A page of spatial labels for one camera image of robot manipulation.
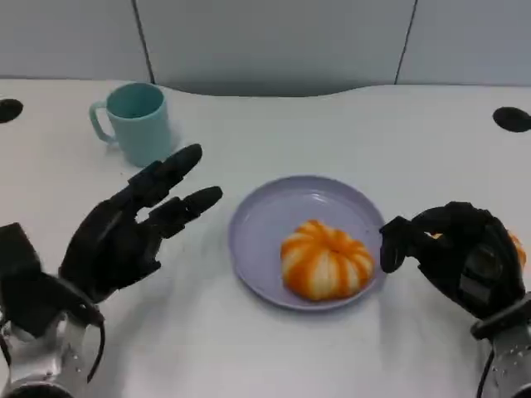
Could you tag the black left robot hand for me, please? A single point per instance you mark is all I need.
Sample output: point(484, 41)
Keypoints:
point(112, 244)

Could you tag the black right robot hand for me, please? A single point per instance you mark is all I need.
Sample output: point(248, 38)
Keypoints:
point(477, 257)

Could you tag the orange and white bread roll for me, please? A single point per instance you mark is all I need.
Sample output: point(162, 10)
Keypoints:
point(518, 248)
point(327, 261)

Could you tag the pale green mug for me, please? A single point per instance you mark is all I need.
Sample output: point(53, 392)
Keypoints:
point(143, 132)

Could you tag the lilac plate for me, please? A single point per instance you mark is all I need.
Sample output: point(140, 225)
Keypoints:
point(261, 224)

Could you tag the gray partition panel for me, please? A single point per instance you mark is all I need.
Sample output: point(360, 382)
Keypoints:
point(469, 37)
point(66, 37)
point(274, 41)

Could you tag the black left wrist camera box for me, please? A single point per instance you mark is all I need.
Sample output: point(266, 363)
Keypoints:
point(29, 282)

